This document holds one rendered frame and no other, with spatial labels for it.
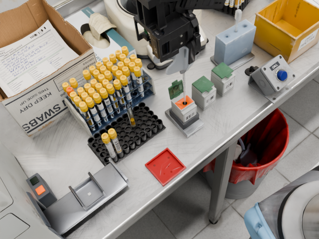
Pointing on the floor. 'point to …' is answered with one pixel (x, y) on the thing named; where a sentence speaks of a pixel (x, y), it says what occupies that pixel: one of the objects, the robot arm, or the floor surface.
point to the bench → (133, 208)
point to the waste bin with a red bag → (243, 184)
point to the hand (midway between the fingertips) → (182, 65)
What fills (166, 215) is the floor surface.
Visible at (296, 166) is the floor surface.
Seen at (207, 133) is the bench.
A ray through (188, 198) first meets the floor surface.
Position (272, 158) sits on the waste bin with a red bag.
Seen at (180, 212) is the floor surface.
